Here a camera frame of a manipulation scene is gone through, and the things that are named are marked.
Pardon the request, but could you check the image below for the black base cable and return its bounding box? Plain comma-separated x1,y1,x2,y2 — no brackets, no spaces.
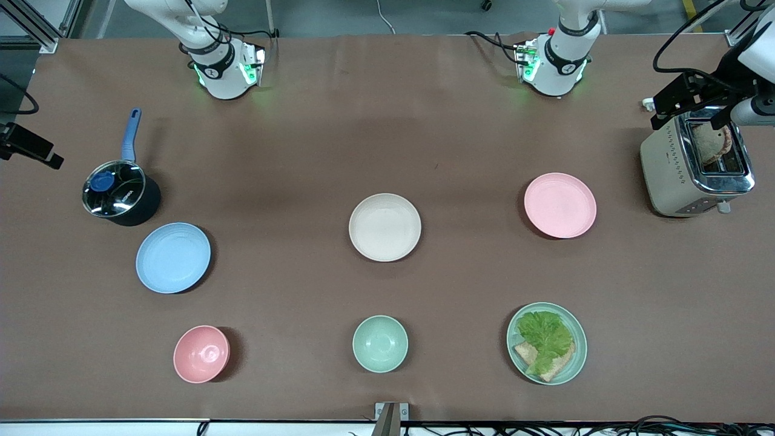
465,30,523,66
227,24,280,41

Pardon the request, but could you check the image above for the pink bowl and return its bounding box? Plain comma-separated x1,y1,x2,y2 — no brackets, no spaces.
173,325,231,384

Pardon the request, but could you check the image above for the green bowl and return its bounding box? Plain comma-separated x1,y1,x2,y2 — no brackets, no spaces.
352,315,409,374

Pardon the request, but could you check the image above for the aluminium frame profile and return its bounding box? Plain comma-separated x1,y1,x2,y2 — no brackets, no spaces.
724,0,775,48
0,0,82,54

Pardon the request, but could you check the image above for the white thin floor cable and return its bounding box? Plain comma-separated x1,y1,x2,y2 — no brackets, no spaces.
375,0,397,35

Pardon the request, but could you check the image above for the brown toast slice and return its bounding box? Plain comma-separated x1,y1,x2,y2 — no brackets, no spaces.
691,124,733,168

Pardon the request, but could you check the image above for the green lettuce leaf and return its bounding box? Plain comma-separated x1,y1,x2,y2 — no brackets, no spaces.
516,310,575,376

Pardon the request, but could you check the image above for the beige plate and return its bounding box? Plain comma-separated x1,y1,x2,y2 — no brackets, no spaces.
349,193,423,263

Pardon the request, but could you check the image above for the blue plate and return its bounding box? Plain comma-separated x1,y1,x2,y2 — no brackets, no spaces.
136,222,212,295

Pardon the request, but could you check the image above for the black right base cable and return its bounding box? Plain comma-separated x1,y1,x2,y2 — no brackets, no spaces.
227,24,280,41

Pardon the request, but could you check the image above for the beige chrome toaster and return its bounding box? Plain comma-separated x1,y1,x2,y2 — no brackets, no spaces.
640,107,756,218

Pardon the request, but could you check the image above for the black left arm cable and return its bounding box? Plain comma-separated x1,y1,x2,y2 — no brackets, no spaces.
653,0,730,76

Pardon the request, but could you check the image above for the black saucepan with blue handle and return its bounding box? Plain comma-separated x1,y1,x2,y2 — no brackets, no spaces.
82,108,162,227

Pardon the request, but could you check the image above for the brown bread slice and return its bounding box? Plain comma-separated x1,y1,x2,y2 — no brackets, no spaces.
513,340,576,383

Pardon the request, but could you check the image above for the glass lid with blue knob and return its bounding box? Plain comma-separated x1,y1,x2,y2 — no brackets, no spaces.
82,160,148,218

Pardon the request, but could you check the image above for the pink plate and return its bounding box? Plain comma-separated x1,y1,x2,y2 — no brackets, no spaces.
524,173,598,239

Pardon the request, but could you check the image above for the black left base cable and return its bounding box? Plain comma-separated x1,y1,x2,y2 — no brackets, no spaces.
465,30,523,66

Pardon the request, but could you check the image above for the green plate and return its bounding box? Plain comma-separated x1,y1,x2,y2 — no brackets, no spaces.
507,302,588,386

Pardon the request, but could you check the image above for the black floor cable bundle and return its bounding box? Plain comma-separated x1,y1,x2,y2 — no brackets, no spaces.
418,414,775,436

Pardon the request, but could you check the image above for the grey metal table bracket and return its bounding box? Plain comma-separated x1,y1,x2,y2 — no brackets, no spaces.
374,402,410,436

